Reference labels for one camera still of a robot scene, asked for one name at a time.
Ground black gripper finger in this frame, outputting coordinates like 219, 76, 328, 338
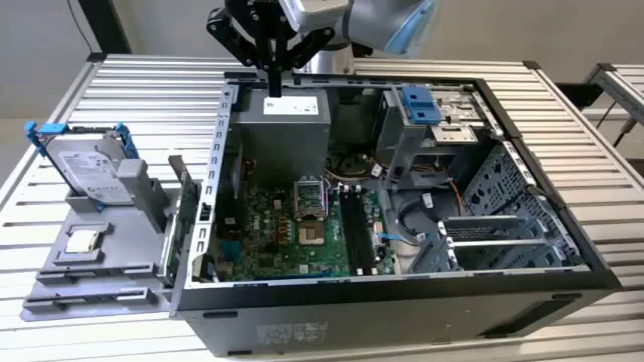
204, 7, 277, 97
275, 28, 337, 97

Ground RAM stick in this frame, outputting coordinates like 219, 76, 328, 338
27, 292, 147, 305
43, 266, 151, 277

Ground black RAM slot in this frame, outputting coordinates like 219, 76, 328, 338
339, 184, 363, 276
344, 184, 371, 276
351, 184, 376, 276

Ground grey power supply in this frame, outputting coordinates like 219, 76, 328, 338
233, 88, 333, 186

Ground blue drive bay latch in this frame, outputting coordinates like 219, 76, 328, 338
400, 85, 440, 125

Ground metal drive bay cage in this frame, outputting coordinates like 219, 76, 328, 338
375, 88, 504, 189

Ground black case fan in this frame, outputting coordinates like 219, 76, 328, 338
223, 150, 248, 212

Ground metal socket cover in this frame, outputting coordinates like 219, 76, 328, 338
293, 176, 328, 222

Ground hard disk in blue carrier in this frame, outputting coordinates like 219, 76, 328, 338
23, 120, 140, 210

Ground green graphics card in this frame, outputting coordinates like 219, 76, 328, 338
159, 171, 203, 284

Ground CPU socket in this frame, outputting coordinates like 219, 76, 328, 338
296, 222, 331, 246

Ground blue port block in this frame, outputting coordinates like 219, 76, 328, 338
220, 241, 244, 262

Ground green motherboard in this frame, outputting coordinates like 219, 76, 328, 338
216, 184, 399, 282

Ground grey parts rack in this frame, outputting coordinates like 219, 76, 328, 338
19, 154, 203, 324

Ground metal disk bay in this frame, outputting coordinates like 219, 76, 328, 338
412, 214, 589, 272

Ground silver CPU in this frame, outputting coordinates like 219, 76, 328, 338
64, 229, 100, 253

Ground blue expansion slot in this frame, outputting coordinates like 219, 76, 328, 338
253, 270, 333, 282

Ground metal slat side table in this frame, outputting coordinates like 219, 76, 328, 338
583, 62, 644, 125

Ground black open PC case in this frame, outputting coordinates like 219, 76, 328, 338
168, 71, 625, 357

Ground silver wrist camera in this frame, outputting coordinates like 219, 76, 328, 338
277, 0, 352, 34

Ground black frame post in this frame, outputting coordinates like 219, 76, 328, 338
80, 0, 133, 63

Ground thin black wall cable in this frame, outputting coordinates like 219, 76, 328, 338
64, 0, 96, 54

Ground bundle of power wires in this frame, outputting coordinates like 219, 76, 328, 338
325, 149, 384, 183

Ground wire locking lever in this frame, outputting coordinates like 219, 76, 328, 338
323, 179, 335, 222

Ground black wire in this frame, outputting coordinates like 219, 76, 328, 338
396, 198, 444, 246

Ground orange wire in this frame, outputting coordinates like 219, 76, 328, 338
447, 179, 467, 218

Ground black table bracket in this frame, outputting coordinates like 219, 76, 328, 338
556, 81, 603, 110

